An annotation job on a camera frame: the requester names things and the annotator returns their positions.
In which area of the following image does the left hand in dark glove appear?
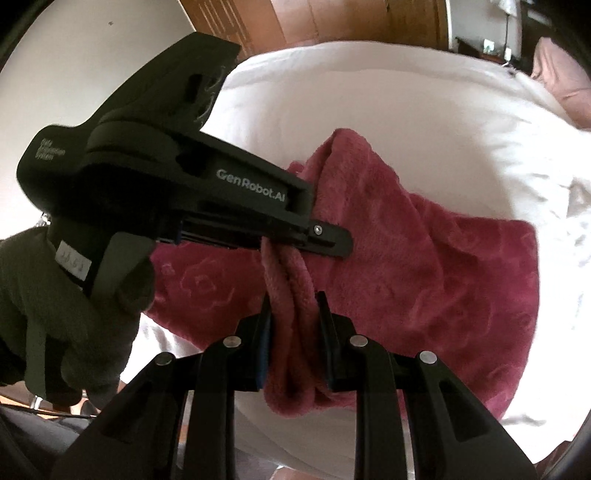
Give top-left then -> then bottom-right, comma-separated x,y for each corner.
1,227 -> 155,409

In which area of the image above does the white bed sheet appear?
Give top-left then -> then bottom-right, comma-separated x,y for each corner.
122,42 -> 590,479

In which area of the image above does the wooden wardrobe door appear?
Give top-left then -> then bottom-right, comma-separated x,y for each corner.
180,0 -> 452,60

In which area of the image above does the dark bedside table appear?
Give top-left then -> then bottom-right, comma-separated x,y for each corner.
455,37 -> 506,65

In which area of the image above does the pink pillow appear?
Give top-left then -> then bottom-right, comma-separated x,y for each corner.
531,37 -> 590,131

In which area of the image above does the bedside lamp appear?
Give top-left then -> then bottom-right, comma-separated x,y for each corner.
492,0 -> 519,64

